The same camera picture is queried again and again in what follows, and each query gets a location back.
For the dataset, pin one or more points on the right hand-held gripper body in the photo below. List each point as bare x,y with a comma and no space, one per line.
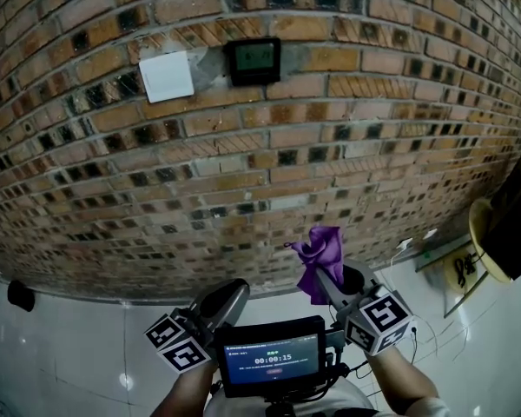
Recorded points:
380,319

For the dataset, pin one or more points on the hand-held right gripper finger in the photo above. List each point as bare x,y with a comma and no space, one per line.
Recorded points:
364,274
332,289

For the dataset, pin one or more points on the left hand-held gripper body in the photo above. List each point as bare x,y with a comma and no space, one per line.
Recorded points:
178,346

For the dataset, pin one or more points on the purple cleaning cloth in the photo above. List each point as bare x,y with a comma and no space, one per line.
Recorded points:
323,250

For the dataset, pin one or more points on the black wall display panel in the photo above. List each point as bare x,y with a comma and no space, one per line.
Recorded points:
254,61

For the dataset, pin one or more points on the person's right forearm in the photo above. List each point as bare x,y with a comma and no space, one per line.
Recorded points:
399,380

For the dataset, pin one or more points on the person's left forearm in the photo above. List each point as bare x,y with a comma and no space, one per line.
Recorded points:
186,389

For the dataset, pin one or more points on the chest-mounted timer screen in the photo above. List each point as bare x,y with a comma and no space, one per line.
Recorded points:
271,356

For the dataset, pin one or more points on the yellow round disc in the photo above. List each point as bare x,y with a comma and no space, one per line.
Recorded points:
449,276

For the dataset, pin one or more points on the white shirt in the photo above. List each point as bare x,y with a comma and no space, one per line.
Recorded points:
343,400

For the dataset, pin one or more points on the round yellow stool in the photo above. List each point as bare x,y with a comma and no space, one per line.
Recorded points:
477,228

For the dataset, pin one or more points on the large dark box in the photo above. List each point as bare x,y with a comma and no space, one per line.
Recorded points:
514,224

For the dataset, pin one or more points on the black round object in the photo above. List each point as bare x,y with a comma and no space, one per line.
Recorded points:
21,295

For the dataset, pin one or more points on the black monitor mount bracket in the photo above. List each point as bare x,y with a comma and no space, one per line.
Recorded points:
336,363

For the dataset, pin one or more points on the white wall switch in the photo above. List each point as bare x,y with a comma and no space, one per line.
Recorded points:
166,77

